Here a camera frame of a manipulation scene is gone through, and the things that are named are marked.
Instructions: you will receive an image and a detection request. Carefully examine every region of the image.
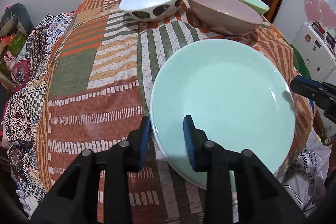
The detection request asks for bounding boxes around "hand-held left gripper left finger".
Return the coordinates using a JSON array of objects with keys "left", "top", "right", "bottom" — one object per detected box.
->
[{"left": 31, "top": 116, "right": 152, "bottom": 224}]

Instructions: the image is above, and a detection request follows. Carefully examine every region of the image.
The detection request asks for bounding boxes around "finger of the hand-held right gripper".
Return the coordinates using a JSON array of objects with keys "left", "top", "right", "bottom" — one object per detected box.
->
[{"left": 289, "top": 76, "right": 324, "bottom": 101}]

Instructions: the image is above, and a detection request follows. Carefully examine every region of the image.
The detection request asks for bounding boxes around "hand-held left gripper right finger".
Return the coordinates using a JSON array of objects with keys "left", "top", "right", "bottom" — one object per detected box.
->
[{"left": 183, "top": 115, "right": 306, "bottom": 224}]

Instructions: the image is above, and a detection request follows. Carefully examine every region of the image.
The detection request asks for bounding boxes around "mint green plate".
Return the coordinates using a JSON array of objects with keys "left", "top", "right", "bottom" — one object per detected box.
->
[{"left": 150, "top": 39, "right": 297, "bottom": 190}]

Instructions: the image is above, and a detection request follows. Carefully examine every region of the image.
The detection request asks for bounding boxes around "pink bowl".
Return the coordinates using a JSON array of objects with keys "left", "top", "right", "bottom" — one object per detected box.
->
[{"left": 185, "top": 0, "right": 264, "bottom": 36}]

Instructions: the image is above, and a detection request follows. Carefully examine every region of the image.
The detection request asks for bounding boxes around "green plastic chair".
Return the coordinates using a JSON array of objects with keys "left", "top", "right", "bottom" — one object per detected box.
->
[{"left": 290, "top": 43, "right": 313, "bottom": 80}]

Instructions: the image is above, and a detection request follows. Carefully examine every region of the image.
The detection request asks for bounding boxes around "white cabinet with stickers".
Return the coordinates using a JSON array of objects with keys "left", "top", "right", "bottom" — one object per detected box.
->
[{"left": 290, "top": 22, "right": 336, "bottom": 135}]

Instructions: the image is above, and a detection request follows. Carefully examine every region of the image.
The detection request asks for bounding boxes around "striped patchwork tablecloth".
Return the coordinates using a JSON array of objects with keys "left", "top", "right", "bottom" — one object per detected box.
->
[{"left": 35, "top": 0, "right": 315, "bottom": 224}]

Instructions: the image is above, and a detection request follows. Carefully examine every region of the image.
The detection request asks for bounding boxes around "white printed plastic bag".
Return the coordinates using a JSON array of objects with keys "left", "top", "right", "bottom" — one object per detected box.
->
[{"left": 278, "top": 132, "right": 332, "bottom": 214}]

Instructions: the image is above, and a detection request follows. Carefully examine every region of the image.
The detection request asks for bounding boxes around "patterned blanket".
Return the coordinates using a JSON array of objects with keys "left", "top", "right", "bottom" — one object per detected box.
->
[{"left": 0, "top": 12, "right": 76, "bottom": 214}]

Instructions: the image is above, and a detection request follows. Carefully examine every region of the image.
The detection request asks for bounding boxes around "pink bunny toy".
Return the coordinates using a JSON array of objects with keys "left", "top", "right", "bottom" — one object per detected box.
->
[{"left": 3, "top": 51, "right": 17, "bottom": 77}]

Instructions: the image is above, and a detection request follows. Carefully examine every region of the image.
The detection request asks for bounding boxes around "green cardboard box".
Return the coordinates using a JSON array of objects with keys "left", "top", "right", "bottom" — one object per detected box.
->
[{"left": 0, "top": 32, "right": 28, "bottom": 77}]

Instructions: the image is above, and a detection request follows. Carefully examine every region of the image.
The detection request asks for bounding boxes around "grey plush toy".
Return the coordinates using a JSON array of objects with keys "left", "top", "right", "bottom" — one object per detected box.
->
[{"left": 0, "top": 3, "right": 34, "bottom": 37}]

